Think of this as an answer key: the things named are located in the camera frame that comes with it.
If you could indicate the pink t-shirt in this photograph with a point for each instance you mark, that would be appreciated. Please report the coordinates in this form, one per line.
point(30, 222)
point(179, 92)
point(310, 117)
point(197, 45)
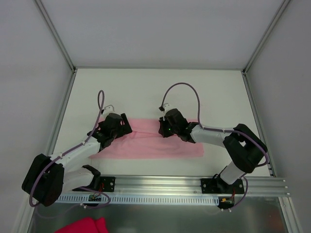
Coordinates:
point(146, 143)

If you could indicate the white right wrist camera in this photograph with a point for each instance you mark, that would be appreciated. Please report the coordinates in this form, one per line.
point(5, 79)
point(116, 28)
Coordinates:
point(167, 107)

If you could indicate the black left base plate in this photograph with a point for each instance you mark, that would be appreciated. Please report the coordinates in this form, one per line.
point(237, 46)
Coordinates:
point(107, 184)

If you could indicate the aluminium frame post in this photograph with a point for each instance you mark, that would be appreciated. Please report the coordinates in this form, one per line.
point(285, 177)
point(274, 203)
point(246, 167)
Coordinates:
point(274, 21)
point(51, 27)

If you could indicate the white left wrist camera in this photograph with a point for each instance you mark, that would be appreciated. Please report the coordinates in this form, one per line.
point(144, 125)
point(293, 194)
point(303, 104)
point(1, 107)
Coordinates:
point(107, 110)

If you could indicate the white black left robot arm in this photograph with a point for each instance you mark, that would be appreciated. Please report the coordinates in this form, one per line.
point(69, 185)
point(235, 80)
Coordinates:
point(49, 176)

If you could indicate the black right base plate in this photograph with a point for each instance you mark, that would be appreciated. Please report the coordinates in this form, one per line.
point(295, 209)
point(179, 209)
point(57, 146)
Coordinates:
point(218, 186)

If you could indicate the right aluminium frame post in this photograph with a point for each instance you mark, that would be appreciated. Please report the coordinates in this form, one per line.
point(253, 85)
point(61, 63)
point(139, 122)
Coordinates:
point(274, 21)

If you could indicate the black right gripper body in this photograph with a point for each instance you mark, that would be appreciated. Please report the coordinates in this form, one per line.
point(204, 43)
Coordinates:
point(162, 126)

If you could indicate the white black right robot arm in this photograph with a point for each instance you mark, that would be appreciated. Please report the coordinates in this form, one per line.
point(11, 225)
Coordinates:
point(245, 149)

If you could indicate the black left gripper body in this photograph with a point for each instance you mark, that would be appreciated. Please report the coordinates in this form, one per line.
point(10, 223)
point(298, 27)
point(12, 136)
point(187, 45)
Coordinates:
point(125, 124)

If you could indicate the red t-shirt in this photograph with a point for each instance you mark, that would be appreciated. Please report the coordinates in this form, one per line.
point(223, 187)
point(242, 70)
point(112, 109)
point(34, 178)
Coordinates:
point(85, 225)

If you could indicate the aluminium mounting rail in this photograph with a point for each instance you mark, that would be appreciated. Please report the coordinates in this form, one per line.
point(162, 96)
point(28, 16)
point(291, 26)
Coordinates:
point(191, 186)

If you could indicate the slotted white cable duct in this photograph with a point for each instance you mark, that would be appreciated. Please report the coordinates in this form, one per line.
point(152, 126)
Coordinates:
point(138, 199)

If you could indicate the left aluminium frame post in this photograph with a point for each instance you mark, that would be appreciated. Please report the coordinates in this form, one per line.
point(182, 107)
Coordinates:
point(51, 27)

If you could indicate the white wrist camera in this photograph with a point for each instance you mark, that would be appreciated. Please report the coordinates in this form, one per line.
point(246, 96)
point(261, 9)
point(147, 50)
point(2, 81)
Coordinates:
point(167, 107)
point(107, 110)

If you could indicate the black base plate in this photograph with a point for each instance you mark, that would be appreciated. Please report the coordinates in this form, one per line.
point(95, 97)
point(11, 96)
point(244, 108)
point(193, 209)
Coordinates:
point(107, 184)
point(218, 186)

